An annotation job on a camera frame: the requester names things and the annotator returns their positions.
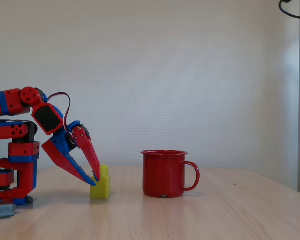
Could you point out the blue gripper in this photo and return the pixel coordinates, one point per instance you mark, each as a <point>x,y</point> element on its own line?
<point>61,145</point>

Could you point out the yellow-green toy block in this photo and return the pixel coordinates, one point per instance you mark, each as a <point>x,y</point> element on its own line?
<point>101,188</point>

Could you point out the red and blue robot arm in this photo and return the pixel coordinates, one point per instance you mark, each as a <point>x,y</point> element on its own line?
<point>13,101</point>

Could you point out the red enamel mug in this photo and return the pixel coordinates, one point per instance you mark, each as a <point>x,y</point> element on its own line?
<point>162,173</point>

